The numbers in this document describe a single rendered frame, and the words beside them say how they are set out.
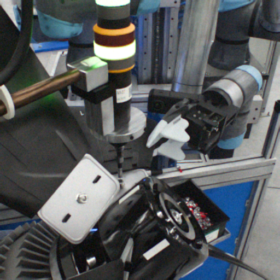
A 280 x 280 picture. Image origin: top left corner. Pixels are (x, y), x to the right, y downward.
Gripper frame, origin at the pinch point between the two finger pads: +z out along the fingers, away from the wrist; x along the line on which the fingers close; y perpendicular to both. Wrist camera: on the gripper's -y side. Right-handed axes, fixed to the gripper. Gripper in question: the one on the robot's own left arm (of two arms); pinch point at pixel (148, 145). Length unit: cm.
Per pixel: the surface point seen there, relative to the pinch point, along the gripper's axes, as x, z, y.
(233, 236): 70, -48, 12
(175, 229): -7.4, 15.9, 15.5
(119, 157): -7.5, 11.9, 3.6
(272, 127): 20, -52, 8
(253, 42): 61, -201, -54
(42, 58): 148, -170, -269
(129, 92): -17.7, 11.2, 3.9
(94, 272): -17.0, 28.9, 16.2
